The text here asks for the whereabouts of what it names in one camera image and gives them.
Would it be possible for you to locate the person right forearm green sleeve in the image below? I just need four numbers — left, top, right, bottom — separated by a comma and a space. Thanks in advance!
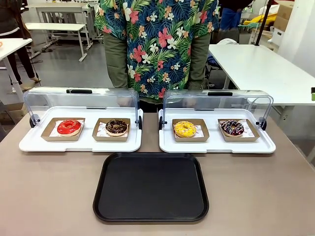
103, 31, 129, 89

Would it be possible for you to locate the person left forearm green sleeve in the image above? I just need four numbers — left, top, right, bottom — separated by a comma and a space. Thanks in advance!
189, 31, 212, 83

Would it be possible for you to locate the brown cardboard donut box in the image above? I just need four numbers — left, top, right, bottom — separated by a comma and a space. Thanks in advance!
172, 118, 210, 143
218, 118, 260, 143
40, 117, 86, 142
92, 118, 131, 142

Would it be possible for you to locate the dark donut with white drizzle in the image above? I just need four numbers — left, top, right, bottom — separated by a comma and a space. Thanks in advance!
220, 119, 245, 137

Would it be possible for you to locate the white display tray base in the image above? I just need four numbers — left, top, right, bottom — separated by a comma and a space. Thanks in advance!
19, 106, 144, 153
158, 108, 277, 154

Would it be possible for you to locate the yellow glazed donut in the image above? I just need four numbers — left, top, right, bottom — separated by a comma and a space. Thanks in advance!
173, 120, 197, 138

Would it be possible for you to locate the black plastic serving tray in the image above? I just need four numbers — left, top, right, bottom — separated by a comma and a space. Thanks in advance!
93, 152, 210, 224

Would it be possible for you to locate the chocolate donut with sprinkles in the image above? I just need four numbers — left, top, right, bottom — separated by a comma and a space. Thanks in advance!
105, 119, 128, 136

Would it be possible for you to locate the red glazed donut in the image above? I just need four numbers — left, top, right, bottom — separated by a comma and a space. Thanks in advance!
57, 119, 82, 137

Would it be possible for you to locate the person left hand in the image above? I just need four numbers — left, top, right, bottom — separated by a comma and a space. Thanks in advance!
188, 81, 207, 104

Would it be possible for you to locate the person right hand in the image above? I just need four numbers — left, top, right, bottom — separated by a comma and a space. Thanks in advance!
116, 87, 131, 107

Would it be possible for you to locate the large white table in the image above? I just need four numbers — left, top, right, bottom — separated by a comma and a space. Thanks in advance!
208, 43, 315, 123

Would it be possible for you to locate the white storage box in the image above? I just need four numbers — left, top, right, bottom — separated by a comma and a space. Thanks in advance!
270, 26, 286, 47

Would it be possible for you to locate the white printed paper liner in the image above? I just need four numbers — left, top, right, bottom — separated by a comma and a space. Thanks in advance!
173, 124, 205, 137
97, 120, 130, 137
50, 119, 86, 137
219, 119, 255, 137

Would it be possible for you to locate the black pole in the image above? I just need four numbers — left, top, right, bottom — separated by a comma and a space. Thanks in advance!
254, 0, 274, 47

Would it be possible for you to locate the yellow bag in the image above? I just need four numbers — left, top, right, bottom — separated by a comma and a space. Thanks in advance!
251, 12, 279, 27

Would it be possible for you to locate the green cloth item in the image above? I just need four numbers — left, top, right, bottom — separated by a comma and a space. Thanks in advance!
237, 20, 259, 28

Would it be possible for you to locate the bystander in blue apron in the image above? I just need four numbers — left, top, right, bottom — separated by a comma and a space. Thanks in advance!
218, 0, 244, 32

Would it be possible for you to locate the person torso floral shirt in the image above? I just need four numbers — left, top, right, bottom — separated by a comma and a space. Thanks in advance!
93, 0, 220, 100

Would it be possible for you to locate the white bench table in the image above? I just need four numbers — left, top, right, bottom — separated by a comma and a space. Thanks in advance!
24, 23, 88, 62

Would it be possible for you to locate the white table with orange item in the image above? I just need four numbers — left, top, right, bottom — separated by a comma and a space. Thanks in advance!
0, 38, 33, 99

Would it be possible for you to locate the bystander in dark clothes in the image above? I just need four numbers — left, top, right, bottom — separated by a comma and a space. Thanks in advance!
0, 0, 42, 84

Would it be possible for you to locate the clear dome cover black handle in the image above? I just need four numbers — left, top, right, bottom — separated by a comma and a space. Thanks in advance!
159, 89, 274, 131
23, 86, 143, 130

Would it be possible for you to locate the white desk frame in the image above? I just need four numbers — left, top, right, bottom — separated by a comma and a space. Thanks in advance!
26, 1, 99, 46

